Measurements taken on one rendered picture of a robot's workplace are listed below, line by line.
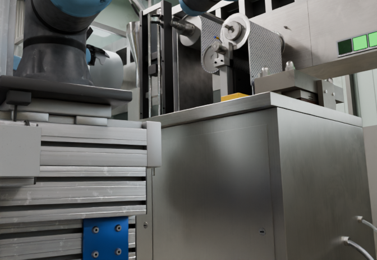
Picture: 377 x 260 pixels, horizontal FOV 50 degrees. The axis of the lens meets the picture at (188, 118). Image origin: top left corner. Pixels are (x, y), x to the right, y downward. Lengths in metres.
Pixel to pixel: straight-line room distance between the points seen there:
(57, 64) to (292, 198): 0.73
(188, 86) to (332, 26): 0.66
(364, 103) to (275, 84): 2.15
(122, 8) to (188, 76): 4.02
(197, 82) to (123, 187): 1.19
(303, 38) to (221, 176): 0.84
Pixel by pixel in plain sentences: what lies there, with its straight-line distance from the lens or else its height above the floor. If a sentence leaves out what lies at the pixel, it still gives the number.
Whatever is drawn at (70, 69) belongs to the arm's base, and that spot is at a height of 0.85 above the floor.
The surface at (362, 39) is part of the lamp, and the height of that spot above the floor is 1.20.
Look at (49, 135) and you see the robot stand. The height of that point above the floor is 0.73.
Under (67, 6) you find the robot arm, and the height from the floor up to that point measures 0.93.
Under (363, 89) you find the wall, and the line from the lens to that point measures 3.56.
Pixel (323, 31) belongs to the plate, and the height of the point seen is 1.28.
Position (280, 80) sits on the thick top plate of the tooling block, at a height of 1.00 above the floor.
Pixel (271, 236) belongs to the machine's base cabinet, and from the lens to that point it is 1.16.
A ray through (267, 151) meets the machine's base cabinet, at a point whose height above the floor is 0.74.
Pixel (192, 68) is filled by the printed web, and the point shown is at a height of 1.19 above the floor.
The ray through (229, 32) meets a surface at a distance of 1.63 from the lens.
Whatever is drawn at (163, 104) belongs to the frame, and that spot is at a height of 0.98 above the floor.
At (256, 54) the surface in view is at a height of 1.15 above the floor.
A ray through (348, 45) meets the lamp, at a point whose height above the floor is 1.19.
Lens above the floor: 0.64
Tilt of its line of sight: 10 degrees up
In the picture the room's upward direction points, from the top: 2 degrees counter-clockwise
